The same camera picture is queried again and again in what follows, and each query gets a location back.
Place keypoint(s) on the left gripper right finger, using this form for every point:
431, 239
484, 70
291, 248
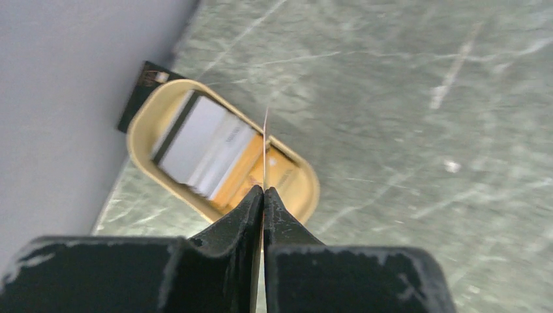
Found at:
302, 274

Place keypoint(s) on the stack of credit cards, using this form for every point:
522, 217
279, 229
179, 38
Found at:
216, 154

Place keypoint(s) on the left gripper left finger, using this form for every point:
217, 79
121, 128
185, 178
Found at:
213, 271

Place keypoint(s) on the black card beside tray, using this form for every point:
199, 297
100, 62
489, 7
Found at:
150, 77

